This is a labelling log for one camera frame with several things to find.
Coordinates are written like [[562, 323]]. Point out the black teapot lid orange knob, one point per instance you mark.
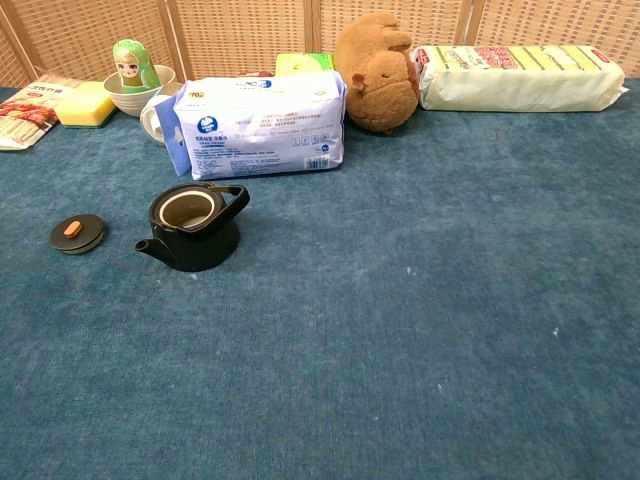
[[85, 240]]

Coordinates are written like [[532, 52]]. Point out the blue table cloth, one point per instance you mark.
[[350, 325]]

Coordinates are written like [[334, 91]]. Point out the white blue tissue pack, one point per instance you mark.
[[260, 130]]

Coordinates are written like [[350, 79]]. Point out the brown capybara plush toy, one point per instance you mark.
[[380, 85]]

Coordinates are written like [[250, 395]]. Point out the green tissue box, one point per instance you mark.
[[300, 62]]

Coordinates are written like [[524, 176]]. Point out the rattan folding screen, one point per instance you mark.
[[240, 35]]

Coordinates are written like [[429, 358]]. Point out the white ceramic bowl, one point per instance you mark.
[[125, 102]]

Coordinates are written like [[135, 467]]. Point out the yellow scouring sponge multipack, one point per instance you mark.
[[520, 85]]

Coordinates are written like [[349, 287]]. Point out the green nesting doll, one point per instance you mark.
[[134, 65]]

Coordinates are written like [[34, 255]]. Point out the yellow green sponge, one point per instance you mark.
[[85, 107]]

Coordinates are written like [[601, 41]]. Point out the red white food packet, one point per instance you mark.
[[25, 112]]

